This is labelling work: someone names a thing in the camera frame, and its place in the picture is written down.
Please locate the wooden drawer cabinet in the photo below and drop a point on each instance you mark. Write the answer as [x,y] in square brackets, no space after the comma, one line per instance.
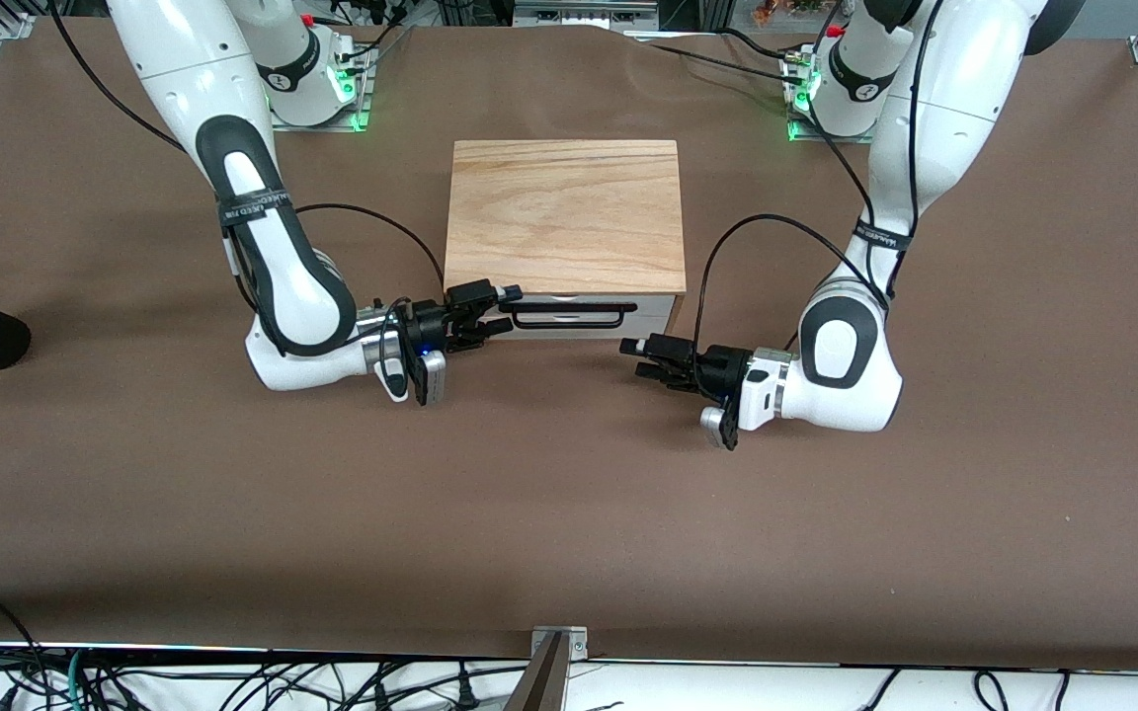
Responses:
[564,217]

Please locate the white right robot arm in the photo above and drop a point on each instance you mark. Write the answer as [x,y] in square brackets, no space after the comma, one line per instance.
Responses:
[283,286]

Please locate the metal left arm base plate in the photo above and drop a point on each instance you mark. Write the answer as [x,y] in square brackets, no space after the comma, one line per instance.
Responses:
[801,128]

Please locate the small metal corner bracket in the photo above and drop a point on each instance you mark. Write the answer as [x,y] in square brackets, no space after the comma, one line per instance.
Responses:
[579,644]

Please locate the grey aluminium profile bar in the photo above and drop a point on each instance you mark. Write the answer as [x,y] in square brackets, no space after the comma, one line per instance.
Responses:
[539,681]

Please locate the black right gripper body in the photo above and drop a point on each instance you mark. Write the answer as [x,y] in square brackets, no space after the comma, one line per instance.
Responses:
[428,322]

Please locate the grey power strip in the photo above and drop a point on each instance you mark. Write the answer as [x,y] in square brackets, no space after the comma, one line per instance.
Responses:
[584,12]

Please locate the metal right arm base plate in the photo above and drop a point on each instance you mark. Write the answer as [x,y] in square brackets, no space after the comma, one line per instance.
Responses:
[322,120]

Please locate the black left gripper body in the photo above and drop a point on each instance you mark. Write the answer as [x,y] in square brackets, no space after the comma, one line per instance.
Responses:
[720,366]

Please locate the brown table cover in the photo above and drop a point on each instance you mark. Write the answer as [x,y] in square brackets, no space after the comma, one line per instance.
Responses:
[569,513]

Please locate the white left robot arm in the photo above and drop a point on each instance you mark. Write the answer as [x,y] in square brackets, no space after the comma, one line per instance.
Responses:
[934,118]

